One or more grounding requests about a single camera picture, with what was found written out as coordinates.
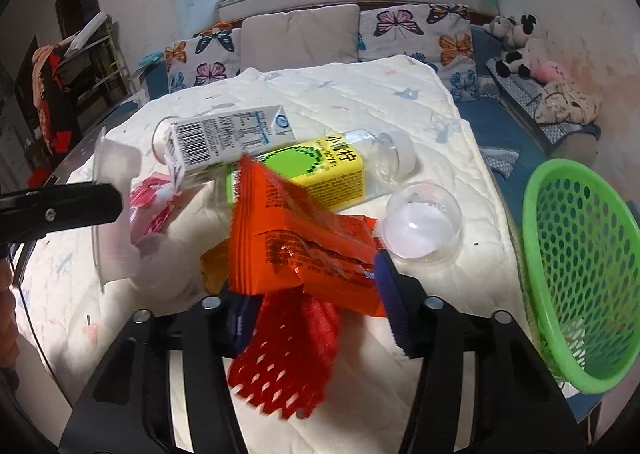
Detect clear tall plastic cup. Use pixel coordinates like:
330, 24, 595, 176
91, 127, 143, 294

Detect cream patterned cloth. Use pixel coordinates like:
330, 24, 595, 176
536, 78, 605, 126

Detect red orange clothes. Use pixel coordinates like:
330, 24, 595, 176
31, 45, 73, 156

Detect person's left hand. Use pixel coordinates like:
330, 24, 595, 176
0, 261, 20, 367

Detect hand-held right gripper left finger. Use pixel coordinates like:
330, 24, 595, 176
59, 283, 262, 454

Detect yellow orange wrapper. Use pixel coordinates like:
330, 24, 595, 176
200, 238, 233, 295

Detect beige pillow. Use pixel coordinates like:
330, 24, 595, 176
240, 4, 362, 78

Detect metal storage rack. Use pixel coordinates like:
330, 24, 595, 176
54, 13, 133, 131

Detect green plastic basket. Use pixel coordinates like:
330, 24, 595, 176
521, 158, 640, 396

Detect orange snack packet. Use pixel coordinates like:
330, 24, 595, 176
229, 153, 387, 319

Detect white cup green logo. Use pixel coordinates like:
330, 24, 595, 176
151, 115, 180, 161

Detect red foam fruit net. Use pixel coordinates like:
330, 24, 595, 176
226, 287, 343, 421

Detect white blue milk carton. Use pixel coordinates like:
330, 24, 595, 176
162, 103, 297, 187

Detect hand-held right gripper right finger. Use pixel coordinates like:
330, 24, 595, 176
374, 250, 587, 454

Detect white quilted blanket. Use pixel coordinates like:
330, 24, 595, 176
15, 54, 532, 454

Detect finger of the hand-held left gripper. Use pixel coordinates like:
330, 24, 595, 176
0, 183, 124, 241

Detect small butterfly print pillow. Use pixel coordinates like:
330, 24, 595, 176
164, 23, 244, 96

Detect clear round plastic cup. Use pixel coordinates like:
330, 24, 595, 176
383, 181, 462, 268

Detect yellow green juice carton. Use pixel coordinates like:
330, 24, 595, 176
226, 138, 365, 211

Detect blue bed sheet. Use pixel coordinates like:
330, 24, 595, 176
449, 26, 603, 217

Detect pink plastic wrapper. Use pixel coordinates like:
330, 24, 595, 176
129, 173, 180, 237

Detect pink plush toy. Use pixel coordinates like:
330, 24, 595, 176
531, 59, 570, 85

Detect large butterfly print pillow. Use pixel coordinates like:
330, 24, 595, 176
357, 3, 482, 104

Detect black white plush toys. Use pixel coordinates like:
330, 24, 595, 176
486, 13, 542, 81

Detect clear plastic bottle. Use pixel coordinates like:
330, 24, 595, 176
344, 128, 417, 185

